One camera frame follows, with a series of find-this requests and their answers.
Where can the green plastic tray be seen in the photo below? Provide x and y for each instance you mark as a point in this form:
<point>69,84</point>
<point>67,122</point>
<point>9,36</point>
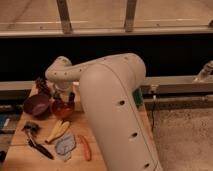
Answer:
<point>138,97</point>

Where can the dark grape bunch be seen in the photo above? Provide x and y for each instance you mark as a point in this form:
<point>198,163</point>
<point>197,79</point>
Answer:
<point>42,87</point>

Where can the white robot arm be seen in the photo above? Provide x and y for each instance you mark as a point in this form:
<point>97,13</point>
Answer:
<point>106,87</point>

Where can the yellow banana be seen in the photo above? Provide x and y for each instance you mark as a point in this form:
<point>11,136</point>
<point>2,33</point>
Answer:
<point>59,129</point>

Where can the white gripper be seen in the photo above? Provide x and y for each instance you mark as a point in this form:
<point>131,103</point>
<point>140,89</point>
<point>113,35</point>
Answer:
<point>64,87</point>

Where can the red bowl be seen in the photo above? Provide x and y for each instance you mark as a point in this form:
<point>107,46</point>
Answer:
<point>62,109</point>

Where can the black handled brush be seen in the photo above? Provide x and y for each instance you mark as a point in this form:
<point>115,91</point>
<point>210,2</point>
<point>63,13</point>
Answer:
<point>31,130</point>

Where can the purple bowl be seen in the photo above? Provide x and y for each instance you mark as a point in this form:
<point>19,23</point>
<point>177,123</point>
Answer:
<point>36,104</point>

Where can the red chili pepper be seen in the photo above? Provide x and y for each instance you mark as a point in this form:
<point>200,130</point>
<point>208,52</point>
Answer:
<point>86,148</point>

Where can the blue grey cloth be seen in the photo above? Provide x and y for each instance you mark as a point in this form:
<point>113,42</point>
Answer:
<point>64,146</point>

